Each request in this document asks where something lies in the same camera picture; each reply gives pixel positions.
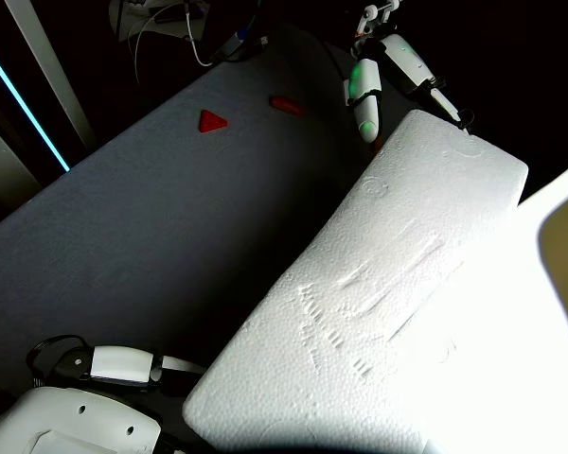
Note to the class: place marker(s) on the white frame post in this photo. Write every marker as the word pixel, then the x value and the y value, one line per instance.
pixel 52 71

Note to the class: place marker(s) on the grey table cloth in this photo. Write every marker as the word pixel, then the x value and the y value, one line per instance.
pixel 147 213

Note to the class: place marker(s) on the red oblong block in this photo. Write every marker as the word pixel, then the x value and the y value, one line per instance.
pixel 289 106

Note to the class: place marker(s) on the white styrofoam block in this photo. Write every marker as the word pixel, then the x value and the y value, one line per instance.
pixel 360 260

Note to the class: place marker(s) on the white robot body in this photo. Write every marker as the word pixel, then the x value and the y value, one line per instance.
pixel 76 421

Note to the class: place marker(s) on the red triangular block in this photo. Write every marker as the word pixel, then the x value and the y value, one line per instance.
pixel 212 124

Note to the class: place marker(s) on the cyan light strip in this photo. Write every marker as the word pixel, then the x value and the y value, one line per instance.
pixel 23 101

